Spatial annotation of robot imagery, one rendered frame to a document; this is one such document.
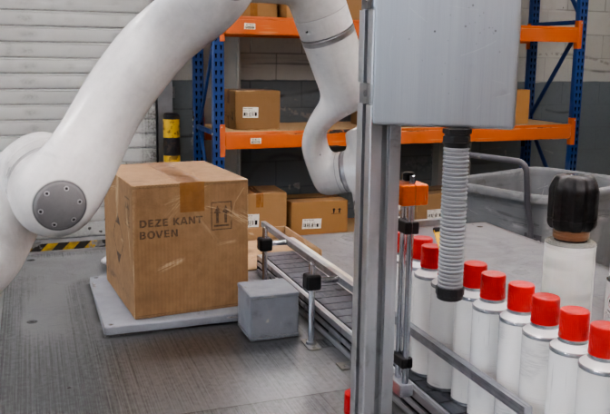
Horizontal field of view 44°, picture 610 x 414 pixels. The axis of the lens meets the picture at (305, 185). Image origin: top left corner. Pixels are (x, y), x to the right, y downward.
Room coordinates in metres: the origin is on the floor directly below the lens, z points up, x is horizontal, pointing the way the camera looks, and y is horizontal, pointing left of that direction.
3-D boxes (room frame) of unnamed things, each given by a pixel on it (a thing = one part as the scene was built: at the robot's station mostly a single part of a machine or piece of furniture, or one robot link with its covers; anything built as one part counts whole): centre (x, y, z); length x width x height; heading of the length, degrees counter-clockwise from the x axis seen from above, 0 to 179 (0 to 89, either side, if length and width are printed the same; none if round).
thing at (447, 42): (0.95, -0.18, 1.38); 0.17 x 0.10 x 0.19; 75
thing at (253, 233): (2.01, 0.13, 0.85); 0.30 x 0.26 x 0.04; 20
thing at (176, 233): (1.61, 0.29, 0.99); 0.30 x 0.24 x 0.27; 25
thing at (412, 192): (1.05, -0.17, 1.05); 0.10 x 0.04 x 0.33; 110
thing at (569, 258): (1.25, -0.45, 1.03); 0.09 x 0.09 x 0.30
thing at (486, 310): (0.97, -0.25, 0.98); 0.05 x 0.05 x 0.20
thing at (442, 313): (1.07, -0.21, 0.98); 0.05 x 0.05 x 0.20
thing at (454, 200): (0.89, -0.18, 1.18); 0.04 x 0.04 x 0.21
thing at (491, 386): (1.34, -0.08, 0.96); 1.07 x 0.01 x 0.01; 20
